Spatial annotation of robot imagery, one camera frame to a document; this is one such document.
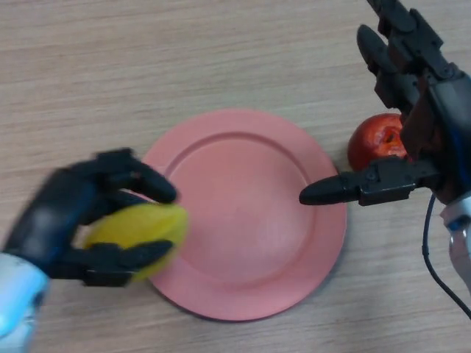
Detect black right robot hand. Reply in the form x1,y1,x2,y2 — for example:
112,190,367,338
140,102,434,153
299,0,471,207

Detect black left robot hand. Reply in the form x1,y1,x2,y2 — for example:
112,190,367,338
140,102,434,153
5,148,178,288

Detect yellow starfruit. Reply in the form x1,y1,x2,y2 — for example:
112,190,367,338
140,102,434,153
82,203,189,283

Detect pink round plate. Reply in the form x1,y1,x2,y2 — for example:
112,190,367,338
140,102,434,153
141,108,347,322

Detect red apple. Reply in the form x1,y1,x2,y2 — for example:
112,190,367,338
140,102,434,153
347,113,411,172

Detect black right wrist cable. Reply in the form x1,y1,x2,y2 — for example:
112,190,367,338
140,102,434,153
420,194,471,320

